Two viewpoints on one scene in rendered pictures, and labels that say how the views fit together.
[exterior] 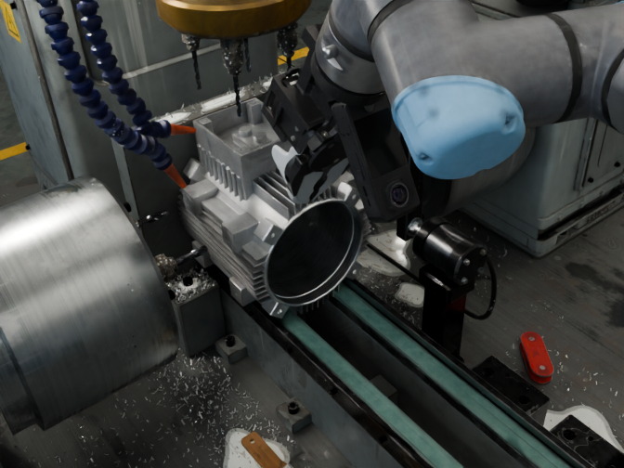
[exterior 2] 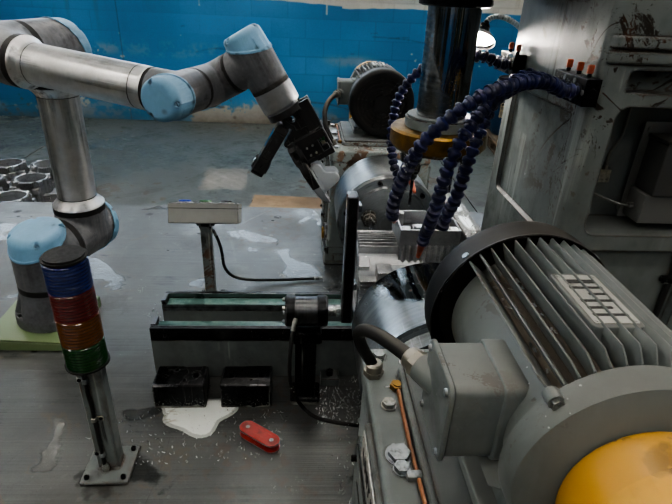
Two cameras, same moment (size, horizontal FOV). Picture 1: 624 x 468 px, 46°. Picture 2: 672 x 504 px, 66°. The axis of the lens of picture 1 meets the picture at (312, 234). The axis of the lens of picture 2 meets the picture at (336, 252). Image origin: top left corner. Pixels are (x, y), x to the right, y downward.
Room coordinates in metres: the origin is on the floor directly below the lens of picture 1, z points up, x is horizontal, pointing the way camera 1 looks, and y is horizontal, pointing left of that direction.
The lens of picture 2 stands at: (1.18, -0.84, 1.56)
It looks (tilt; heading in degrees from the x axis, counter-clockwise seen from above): 27 degrees down; 121
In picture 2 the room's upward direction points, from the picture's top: 3 degrees clockwise
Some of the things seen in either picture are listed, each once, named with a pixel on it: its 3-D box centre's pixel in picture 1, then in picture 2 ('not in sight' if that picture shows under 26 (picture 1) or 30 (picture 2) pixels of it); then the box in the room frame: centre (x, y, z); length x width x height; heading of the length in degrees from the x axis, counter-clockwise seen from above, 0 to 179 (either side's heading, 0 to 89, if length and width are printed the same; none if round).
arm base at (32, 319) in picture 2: not in sight; (49, 296); (0.08, -0.32, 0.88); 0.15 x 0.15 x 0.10
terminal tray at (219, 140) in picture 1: (251, 149); (424, 235); (0.84, 0.08, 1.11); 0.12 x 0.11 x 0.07; 35
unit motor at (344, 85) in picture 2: not in sight; (361, 133); (0.42, 0.55, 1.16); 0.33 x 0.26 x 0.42; 125
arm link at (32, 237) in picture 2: not in sight; (42, 252); (0.09, -0.31, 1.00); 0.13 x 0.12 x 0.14; 104
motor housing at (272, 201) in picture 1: (272, 219); (400, 275); (0.81, 0.05, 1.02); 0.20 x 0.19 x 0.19; 35
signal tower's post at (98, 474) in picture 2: not in sight; (90, 372); (0.54, -0.50, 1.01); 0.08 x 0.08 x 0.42; 35
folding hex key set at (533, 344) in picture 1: (536, 357); (259, 436); (0.72, -0.32, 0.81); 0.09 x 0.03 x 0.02; 0
